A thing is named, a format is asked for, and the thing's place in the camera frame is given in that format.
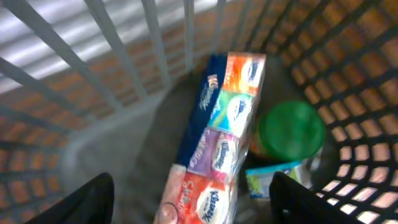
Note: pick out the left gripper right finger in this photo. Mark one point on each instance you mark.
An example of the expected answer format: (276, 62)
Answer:
(292, 203)

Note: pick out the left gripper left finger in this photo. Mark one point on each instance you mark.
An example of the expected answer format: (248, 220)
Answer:
(92, 203)

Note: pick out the silver top tin can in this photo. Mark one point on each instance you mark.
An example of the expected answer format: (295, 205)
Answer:
(259, 174)

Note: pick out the green lid glass jar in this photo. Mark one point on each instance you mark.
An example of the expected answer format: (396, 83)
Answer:
(290, 131)

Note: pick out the tissue pack multipack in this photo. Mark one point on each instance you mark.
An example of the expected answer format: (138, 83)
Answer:
(202, 186)

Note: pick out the grey plastic shopping basket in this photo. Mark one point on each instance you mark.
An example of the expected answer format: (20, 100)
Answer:
(108, 86)

